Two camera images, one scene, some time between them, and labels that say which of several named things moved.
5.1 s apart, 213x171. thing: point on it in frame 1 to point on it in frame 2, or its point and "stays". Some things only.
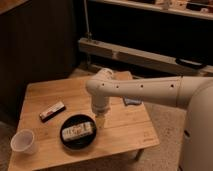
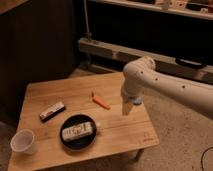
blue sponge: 133,100 stays
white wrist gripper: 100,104 to 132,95
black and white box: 52,111 stays
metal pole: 88,35 stays
